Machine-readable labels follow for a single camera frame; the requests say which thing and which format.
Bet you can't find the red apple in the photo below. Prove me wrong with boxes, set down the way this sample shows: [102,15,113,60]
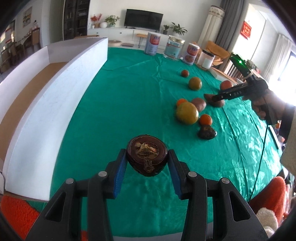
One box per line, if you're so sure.
[220,80,233,90]

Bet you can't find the dark mangosteen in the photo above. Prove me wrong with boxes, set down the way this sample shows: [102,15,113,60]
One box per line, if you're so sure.
[198,125,217,140]
[126,135,168,177]

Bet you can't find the sweet potato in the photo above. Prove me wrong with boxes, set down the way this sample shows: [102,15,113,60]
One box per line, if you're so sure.
[191,98,206,112]
[204,94,225,108]

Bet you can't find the yellow-green pear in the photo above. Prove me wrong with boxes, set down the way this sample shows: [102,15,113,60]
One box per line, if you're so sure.
[176,101,199,125]
[188,77,202,91]

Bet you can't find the orange tangerine front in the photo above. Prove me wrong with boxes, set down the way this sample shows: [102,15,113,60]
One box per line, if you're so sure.
[199,114,213,126]

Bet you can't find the orange tangerine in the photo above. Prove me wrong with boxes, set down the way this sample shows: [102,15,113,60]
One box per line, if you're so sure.
[176,98,187,107]
[199,114,213,126]

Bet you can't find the small reddish fruit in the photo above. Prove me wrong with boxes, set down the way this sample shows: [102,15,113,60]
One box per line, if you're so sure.
[181,70,190,78]

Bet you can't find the person's right hand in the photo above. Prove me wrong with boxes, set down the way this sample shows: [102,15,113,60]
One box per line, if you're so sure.
[242,89,287,121]

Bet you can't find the wooden chair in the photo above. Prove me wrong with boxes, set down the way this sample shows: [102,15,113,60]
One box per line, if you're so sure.
[224,56,250,82]

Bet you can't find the white flat box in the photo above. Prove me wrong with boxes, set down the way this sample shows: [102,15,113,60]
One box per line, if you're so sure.
[209,67,237,85]

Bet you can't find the orange lounge chair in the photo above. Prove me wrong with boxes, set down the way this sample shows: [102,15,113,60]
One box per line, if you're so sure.
[205,41,230,66]

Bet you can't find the clear jar white contents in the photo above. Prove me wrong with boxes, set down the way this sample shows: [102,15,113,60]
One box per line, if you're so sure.
[197,50,215,70]

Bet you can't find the white floor air conditioner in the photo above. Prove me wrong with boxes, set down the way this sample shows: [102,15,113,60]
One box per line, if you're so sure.
[197,6,225,49]

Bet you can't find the red-label tin can right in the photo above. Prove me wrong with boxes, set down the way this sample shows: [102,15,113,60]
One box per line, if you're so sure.
[183,42,200,65]

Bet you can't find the red-label tin can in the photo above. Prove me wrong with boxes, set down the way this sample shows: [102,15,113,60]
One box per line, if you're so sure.
[144,32,161,55]
[183,42,200,65]

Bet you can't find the clear jar blue label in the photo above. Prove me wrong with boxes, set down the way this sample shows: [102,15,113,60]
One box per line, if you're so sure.
[164,35,185,60]

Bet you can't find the green potted plant right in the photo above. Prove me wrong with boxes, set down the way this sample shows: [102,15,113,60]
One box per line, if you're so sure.
[170,22,188,36]

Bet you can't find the green potted plant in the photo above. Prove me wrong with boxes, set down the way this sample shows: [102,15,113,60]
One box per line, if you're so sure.
[105,15,120,28]
[170,22,188,36]

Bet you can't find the red-label tin can left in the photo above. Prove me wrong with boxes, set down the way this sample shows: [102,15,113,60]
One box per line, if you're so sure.
[144,32,161,55]

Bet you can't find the white cardboard box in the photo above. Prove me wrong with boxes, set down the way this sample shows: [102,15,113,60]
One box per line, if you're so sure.
[1,37,108,201]

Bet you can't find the small wooden side table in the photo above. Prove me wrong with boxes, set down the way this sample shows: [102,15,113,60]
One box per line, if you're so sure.
[136,34,148,48]

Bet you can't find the black television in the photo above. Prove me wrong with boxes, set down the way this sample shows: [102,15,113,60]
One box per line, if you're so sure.
[124,9,163,31]

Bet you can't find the white tv cabinet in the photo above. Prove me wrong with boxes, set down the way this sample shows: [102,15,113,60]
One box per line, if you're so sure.
[87,27,172,49]

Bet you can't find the green potted plant left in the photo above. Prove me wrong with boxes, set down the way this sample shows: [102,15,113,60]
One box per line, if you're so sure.
[105,15,120,28]

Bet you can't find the dining table with chairs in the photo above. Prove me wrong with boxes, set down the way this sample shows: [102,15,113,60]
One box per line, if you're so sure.
[1,27,41,73]

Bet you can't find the red flower vase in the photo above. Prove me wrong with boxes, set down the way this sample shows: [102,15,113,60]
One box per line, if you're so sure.
[90,14,102,29]

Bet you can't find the black display cabinet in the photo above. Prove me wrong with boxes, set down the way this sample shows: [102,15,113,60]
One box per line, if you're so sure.
[63,0,90,40]

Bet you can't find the red wall hanging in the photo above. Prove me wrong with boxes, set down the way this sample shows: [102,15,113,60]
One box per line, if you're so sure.
[240,21,252,39]

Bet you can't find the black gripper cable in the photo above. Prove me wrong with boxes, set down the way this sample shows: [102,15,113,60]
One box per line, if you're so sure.
[247,124,270,204]

